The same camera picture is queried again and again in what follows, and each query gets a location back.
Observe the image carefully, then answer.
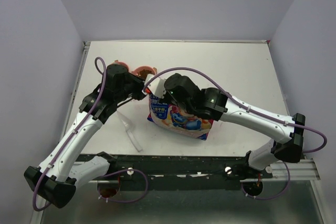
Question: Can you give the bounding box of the pink pet food bag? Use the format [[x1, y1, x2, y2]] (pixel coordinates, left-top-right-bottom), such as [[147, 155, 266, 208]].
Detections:
[[148, 95, 214, 140]]

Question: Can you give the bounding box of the clear plastic scoop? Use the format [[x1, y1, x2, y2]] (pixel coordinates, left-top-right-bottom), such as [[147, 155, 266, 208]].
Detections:
[[117, 111, 143, 152]]

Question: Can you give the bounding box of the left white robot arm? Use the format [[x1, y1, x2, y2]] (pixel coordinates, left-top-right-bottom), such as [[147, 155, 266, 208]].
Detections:
[[24, 64, 145, 208]]

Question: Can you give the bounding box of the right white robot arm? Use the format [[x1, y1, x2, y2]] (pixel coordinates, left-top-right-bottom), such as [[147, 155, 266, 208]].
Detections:
[[164, 73, 305, 178]]

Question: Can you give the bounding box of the pink bowl right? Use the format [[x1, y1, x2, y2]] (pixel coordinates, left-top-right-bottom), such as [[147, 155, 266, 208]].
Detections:
[[131, 66, 157, 80]]

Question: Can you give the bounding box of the pink bowl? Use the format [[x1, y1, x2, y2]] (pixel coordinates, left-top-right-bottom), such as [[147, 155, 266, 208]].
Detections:
[[131, 66, 157, 80], [113, 60, 130, 72]]

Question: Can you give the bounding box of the kibble in pink bowl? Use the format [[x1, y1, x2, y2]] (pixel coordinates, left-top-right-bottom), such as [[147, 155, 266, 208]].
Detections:
[[138, 69, 155, 80]]

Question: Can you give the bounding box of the pink bowl left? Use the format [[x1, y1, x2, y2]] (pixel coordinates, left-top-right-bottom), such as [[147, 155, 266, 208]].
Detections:
[[113, 60, 130, 72]]

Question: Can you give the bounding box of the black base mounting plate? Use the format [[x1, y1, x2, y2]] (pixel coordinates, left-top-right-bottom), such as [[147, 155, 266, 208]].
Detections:
[[54, 153, 274, 192]]

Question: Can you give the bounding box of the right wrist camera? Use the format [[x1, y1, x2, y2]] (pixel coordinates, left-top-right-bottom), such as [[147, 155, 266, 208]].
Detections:
[[142, 74, 166, 98]]

